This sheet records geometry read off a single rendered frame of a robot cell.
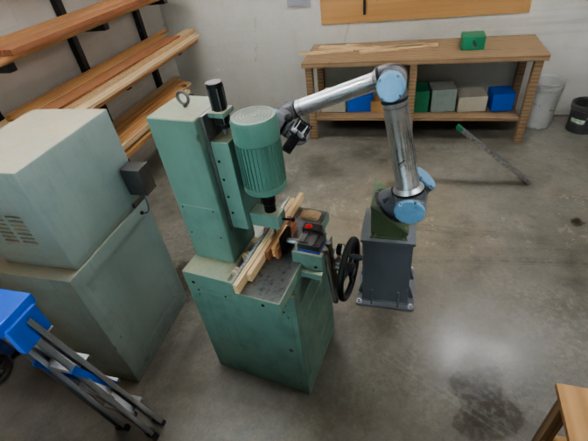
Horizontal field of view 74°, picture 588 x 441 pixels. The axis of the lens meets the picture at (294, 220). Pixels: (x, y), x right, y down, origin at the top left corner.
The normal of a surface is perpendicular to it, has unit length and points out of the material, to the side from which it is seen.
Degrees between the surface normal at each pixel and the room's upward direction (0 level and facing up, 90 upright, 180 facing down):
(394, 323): 0
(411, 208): 92
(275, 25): 90
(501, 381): 0
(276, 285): 0
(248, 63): 90
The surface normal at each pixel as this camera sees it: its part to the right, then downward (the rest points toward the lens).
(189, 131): -0.38, 0.61
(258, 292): -0.11, -0.77
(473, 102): -0.14, 0.63
